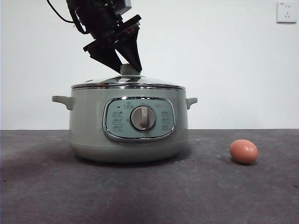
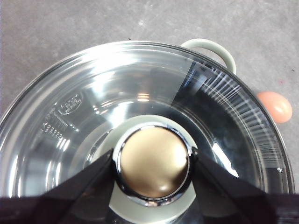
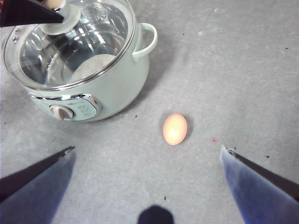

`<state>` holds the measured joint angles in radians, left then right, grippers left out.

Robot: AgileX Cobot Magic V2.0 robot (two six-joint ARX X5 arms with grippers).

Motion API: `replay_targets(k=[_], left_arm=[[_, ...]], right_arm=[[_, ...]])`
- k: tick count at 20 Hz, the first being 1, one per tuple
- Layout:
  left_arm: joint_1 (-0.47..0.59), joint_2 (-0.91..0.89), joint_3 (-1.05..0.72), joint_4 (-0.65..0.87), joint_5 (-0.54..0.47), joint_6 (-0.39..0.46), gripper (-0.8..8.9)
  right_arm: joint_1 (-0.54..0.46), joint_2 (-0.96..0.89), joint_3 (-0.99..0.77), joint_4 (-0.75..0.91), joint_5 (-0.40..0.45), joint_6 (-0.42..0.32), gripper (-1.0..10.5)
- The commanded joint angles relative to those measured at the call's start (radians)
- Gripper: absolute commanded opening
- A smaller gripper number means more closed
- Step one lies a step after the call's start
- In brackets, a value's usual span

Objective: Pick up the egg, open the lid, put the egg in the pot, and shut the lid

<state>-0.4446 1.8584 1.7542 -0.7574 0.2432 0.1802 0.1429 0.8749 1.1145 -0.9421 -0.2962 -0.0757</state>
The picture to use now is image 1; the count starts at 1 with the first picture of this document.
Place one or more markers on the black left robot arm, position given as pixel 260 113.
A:
pixel 100 18

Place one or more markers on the sage green electric pot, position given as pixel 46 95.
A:
pixel 88 121

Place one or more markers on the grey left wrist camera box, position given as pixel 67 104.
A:
pixel 127 4

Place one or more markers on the brown egg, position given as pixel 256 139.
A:
pixel 243 151

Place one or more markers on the glass lid with green knob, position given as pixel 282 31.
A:
pixel 149 81

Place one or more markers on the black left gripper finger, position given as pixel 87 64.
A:
pixel 130 49
pixel 105 54

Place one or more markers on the white wall socket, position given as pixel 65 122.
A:
pixel 286 12

